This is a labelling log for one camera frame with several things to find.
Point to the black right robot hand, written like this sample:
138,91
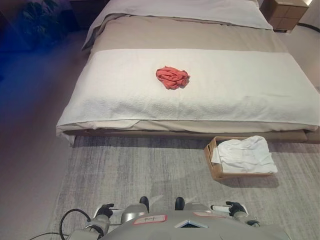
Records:
236,207

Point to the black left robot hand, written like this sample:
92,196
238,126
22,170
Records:
105,210

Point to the red cloth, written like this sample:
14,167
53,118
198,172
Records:
172,77

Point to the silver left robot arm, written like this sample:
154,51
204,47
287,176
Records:
98,223

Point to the woven wicker basket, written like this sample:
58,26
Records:
212,160

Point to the bed with white blanket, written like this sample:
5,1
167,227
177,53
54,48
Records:
225,95

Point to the white folded bed sheet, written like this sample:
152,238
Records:
190,10

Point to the silver left robot leg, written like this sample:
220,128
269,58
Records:
136,211

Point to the silver robot leg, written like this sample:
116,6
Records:
192,207
136,211

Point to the silver right robot leg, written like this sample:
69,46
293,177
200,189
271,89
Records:
192,207

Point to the grey streaked rug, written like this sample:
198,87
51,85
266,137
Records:
140,172

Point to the white crumpled cloth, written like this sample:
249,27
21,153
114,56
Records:
246,155

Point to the silver robot torso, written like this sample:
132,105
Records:
175,228

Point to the dark wooden cabinet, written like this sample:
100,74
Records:
83,12

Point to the light wooden nightstand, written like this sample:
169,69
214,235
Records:
285,12

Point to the dark leafy plant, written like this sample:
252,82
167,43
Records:
37,20

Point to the beige upholstered bed frame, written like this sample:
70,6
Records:
175,136

